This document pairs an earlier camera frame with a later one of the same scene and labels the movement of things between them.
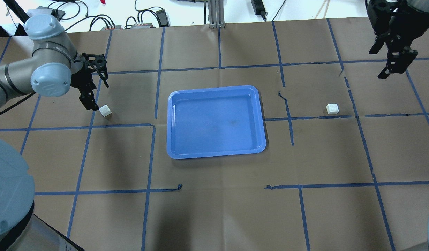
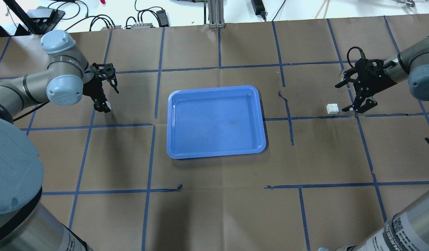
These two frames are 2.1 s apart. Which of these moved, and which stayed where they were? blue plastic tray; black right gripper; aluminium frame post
Moved: black right gripper
Stayed: blue plastic tray; aluminium frame post
